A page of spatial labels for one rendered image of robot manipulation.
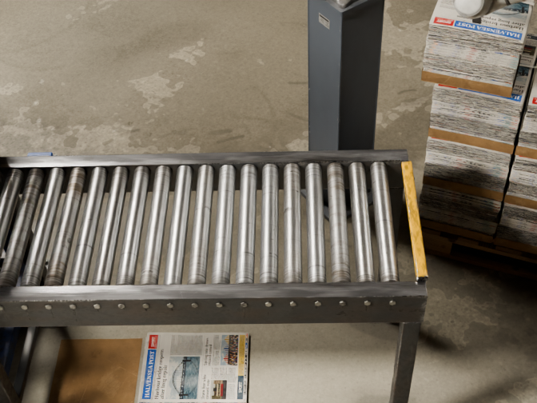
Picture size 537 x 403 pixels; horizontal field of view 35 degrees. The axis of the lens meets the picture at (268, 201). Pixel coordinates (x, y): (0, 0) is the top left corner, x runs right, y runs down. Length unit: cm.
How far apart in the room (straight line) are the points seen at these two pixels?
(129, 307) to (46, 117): 193
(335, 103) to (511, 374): 113
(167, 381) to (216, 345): 22
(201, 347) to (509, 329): 111
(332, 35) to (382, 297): 104
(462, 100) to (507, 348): 92
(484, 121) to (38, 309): 151
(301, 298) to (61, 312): 64
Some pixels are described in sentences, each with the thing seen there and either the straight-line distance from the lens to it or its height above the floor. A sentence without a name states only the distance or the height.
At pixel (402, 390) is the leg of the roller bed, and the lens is 265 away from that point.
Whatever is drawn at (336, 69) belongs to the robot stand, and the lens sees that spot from 298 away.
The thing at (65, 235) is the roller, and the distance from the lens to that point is 246.
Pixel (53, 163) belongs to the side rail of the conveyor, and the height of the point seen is 80.
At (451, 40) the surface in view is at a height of 102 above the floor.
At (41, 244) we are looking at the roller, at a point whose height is 80.
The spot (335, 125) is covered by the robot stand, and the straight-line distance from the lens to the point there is 314.
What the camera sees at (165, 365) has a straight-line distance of 308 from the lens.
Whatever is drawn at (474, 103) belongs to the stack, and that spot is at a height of 79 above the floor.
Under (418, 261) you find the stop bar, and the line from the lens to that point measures 230.
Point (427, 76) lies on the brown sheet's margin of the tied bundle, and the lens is 279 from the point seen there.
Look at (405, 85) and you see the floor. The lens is 409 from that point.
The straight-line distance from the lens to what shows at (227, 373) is 304.
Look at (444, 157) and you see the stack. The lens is 299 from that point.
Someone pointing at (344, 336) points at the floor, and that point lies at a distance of 313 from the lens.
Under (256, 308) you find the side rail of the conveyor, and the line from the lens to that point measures 227.
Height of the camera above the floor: 260
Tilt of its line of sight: 47 degrees down
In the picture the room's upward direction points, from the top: 3 degrees counter-clockwise
